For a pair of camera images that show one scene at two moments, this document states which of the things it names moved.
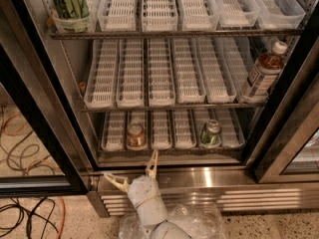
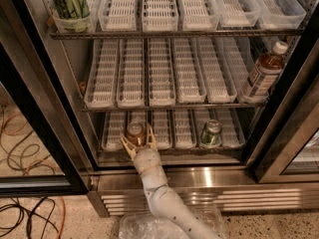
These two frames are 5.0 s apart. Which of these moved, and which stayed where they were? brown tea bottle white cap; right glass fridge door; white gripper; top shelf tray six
Moved: white gripper
Stayed: brown tea bottle white cap; top shelf tray six; right glass fridge door
